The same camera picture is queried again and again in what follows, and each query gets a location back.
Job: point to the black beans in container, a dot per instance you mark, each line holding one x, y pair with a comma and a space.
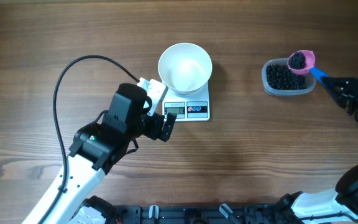
280, 77

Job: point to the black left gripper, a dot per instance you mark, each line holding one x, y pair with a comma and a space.
159, 127

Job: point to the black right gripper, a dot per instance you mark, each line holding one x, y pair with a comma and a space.
348, 94

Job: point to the black beans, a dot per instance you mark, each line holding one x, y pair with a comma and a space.
297, 61
280, 77

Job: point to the white digital kitchen scale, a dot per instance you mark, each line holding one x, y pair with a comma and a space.
192, 107

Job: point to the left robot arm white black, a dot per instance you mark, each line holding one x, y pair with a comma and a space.
101, 144

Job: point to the clear plastic container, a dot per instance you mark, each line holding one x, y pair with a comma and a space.
310, 81

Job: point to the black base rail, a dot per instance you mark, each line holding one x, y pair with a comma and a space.
258, 214

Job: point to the pink scoop with blue handle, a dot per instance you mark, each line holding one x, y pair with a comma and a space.
310, 67

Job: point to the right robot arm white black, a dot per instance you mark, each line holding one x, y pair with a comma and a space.
340, 203

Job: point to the white bowl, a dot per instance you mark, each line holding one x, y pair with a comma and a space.
185, 68

